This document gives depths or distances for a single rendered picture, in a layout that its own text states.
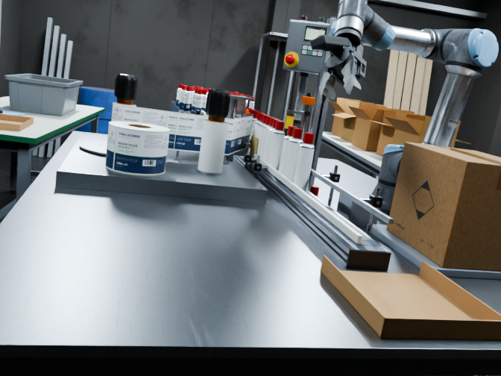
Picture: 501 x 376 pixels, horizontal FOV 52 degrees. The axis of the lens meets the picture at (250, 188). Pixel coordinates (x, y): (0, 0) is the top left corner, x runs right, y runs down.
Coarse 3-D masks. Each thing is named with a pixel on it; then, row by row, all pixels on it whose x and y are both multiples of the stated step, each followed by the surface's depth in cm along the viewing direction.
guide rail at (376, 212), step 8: (320, 176) 164; (328, 184) 157; (336, 184) 153; (344, 192) 145; (352, 200) 140; (360, 200) 136; (368, 208) 130; (376, 216) 126; (384, 216) 122; (392, 224) 121
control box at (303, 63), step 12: (300, 24) 196; (312, 24) 194; (324, 24) 193; (288, 36) 199; (300, 36) 196; (288, 48) 199; (300, 48) 197; (300, 60) 198; (312, 60) 196; (312, 72) 198
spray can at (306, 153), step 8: (304, 136) 169; (312, 136) 168; (304, 144) 169; (304, 152) 168; (312, 152) 169; (304, 160) 169; (296, 168) 171; (304, 168) 169; (296, 176) 171; (304, 176) 170; (296, 184) 171; (304, 184) 171
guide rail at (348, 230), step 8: (264, 160) 207; (272, 168) 192; (280, 176) 181; (288, 184) 172; (296, 192) 163; (304, 192) 157; (304, 200) 156; (312, 200) 149; (320, 208) 143; (328, 216) 137; (336, 216) 134; (336, 224) 132; (344, 224) 128; (344, 232) 126; (352, 232) 123; (360, 240) 120
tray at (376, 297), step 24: (336, 288) 108; (360, 288) 109; (384, 288) 111; (408, 288) 113; (432, 288) 115; (456, 288) 109; (360, 312) 97; (384, 312) 99; (408, 312) 101; (432, 312) 102; (456, 312) 104; (480, 312) 102; (384, 336) 89; (408, 336) 90; (432, 336) 91; (456, 336) 92; (480, 336) 94
